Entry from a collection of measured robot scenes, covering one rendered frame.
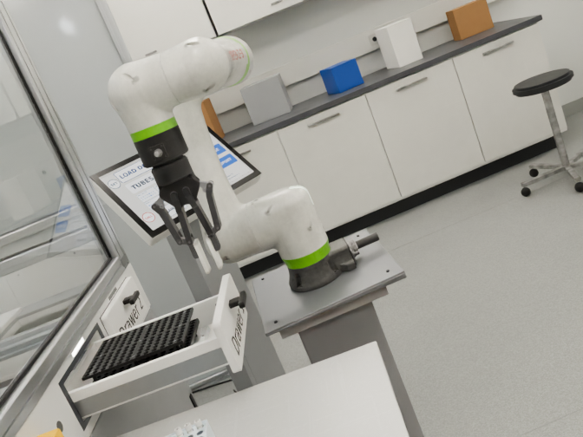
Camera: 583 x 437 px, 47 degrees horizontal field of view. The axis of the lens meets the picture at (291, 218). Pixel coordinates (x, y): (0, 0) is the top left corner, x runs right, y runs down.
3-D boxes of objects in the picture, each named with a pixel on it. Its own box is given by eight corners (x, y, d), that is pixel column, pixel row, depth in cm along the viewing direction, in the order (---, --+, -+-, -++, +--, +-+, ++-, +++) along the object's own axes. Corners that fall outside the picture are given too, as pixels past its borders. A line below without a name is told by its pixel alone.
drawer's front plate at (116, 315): (147, 309, 189) (131, 275, 187) (126, 355, 161) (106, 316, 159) (142, 310, 190) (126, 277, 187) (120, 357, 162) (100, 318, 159)
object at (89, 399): (238, 312, 155) (227, 290, 153) (231, 364, 130) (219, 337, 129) (81, 372, 158) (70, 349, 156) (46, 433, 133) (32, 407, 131)
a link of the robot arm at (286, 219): (276, 259, 178) (247, 196, 172) (330, 238, 176) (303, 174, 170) (274, 279, 165) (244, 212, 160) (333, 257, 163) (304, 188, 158)
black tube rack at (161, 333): (204, 330, 151) (193, 306, 150) (195, 367, 134) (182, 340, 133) (114, 364, 153) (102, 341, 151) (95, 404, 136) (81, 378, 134)
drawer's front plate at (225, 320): (247, 313, 157) (229, 271, 154) (242, 371, 129) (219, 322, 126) (240, 316, 157) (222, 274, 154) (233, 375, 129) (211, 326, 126)
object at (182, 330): (193, 309, 150) (193, 306, 150) (183, 342, 133) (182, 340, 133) (186, 311, 150) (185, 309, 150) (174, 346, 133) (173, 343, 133)
